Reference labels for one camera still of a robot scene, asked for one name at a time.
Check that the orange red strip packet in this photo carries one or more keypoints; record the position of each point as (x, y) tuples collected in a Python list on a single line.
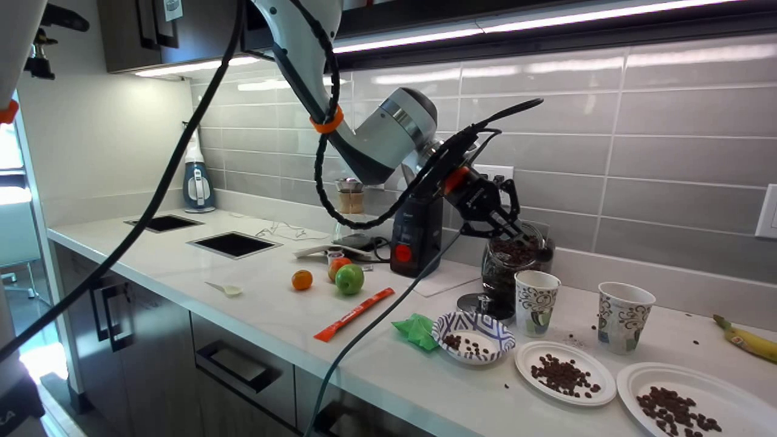
[(355, 314)]

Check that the roasted coffee beans pile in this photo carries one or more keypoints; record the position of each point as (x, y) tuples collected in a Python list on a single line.
[(567, 376), (671, 409), (470, 344)]

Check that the black coffee grinder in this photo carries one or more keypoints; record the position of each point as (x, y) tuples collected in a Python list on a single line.
[(417, 242)]

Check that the glass container with coffee beans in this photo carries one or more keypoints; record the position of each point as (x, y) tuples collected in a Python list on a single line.
[(501, 281)]

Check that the dark upper cabinet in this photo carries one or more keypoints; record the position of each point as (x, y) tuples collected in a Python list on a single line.
[(646, 32)]

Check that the white wall outlet with plugs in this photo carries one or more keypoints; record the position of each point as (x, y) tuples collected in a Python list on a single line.
[(494, 170)]

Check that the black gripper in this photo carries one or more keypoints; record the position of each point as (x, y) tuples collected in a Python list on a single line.
[(473, 191)]

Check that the small orange fruit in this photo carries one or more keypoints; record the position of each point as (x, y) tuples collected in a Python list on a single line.
[(301, 280)]

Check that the white paper plate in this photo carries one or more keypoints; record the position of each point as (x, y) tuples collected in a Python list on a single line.
[(729, 395), (603, 380)]

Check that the white plastic spoon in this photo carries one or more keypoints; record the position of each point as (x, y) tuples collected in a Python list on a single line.
[(230, 289)]

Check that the under-cabinet light strip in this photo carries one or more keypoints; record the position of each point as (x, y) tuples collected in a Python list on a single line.
[(567, 20)]

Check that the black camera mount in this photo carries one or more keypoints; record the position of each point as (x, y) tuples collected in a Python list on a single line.
[(65, 14)]

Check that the green cloth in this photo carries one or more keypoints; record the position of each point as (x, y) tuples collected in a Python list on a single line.
[(417, 331)]

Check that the patterned paper cup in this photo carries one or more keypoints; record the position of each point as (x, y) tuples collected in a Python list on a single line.
[(537, 303), (626, 319)]

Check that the yellow banana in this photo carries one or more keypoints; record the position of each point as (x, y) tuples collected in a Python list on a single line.
[(753, 343)]

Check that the grey base cabinet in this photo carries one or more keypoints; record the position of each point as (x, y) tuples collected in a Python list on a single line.
[(162, 380)]

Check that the green apple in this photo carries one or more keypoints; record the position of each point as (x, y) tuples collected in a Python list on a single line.
[(350, 280)]

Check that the blue white blender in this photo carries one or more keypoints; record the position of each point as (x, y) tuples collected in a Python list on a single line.
[(197, 189)]

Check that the blue patterned paper bowl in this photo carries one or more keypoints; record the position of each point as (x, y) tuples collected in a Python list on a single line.
[(486, 324)]

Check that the red orange peach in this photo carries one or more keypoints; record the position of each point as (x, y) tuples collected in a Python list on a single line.
[(337, 265)]

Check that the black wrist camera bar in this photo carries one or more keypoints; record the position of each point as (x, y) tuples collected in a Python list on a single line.
[(450, 159)]

